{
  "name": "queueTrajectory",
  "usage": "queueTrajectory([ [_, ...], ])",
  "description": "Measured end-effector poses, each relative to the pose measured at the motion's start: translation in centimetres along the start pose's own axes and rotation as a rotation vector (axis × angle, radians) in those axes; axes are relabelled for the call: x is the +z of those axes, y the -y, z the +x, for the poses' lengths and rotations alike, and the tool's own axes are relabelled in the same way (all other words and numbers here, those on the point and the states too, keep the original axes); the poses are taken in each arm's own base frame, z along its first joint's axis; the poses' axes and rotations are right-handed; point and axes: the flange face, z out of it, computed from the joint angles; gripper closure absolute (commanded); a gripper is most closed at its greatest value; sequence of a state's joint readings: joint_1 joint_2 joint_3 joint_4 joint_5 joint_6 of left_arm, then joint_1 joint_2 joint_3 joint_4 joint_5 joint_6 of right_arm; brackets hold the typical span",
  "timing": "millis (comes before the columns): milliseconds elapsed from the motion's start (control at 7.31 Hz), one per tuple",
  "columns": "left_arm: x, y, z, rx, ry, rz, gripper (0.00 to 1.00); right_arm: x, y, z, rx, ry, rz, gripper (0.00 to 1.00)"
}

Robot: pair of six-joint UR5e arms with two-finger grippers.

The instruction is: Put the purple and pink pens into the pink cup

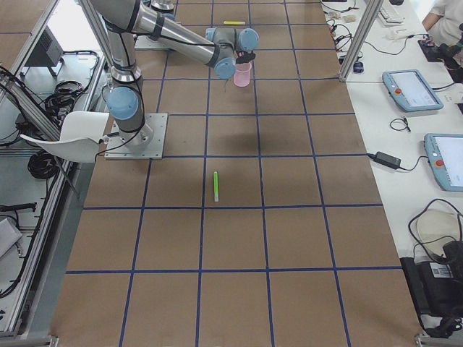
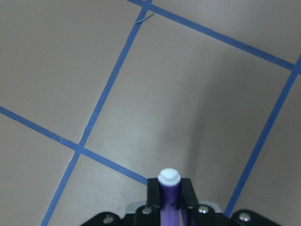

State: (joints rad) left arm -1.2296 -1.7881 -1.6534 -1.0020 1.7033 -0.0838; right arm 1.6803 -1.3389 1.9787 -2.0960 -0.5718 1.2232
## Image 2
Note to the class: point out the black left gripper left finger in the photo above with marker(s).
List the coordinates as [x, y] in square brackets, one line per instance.
[154, 201]

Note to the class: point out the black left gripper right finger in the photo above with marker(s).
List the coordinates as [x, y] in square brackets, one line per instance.
[188, 202]

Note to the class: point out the purple highlighter pen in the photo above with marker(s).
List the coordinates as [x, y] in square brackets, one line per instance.
[169, 181]

